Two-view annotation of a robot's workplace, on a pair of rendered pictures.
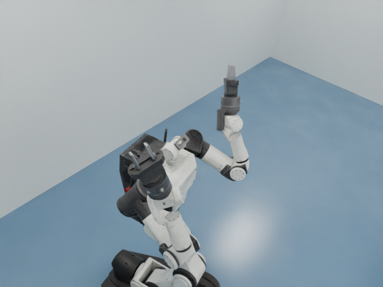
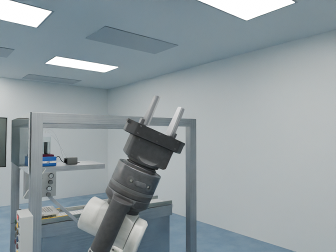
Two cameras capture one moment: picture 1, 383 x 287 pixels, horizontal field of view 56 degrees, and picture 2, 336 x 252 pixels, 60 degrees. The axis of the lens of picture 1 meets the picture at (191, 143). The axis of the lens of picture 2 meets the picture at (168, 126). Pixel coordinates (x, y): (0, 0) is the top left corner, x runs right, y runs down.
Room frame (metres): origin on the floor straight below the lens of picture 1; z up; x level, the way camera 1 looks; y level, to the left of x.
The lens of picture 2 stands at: (1.34, 0.35, 1.57)
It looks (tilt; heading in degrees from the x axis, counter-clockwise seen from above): 2 degrees up; 200
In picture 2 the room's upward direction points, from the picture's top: straight up
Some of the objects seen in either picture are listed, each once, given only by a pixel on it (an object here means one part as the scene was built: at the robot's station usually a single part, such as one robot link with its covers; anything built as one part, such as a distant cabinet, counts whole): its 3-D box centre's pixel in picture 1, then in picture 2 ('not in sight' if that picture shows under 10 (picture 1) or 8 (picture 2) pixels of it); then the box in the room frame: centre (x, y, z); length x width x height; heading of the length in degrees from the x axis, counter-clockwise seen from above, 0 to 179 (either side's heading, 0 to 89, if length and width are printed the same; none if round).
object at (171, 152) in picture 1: (172, 150); not in sight; (1.16, 0.07, 1.35); 0.10 x 0.07 x 0.09; 158
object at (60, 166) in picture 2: not in sight; (62, 166); (-0.70, -1.36, 1.31); 0.62 x 0.38 x 0.04; 144
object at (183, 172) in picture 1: (157, 177); not in sight; (1.19, 0.13, 1.15); 0.34 x 0.30 x 0.36; 158
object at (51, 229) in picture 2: not in sight; (104, 216); (-1.00, -1.12, 0.83); 1.30 x 0.29 x 0.10; 144
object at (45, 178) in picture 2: not in sight; (39, 183); (-0.46, -1.37, 1.20); 0.22 x 0.11 x 0.20; 144
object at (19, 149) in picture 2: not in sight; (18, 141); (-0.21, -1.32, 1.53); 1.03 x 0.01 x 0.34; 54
